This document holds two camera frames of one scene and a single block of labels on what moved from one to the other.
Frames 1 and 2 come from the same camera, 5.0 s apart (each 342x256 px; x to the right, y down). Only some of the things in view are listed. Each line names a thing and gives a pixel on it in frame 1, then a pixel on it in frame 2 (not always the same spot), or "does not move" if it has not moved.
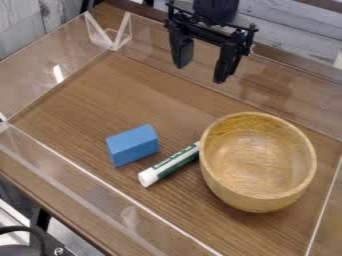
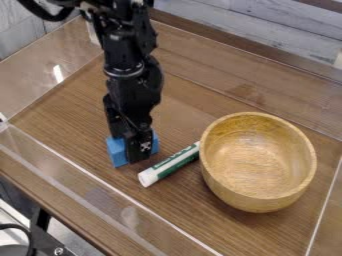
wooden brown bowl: [256, 161] does not move
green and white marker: [148, 175] does not move
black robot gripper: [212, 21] to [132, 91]
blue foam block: [132, 145] does not move
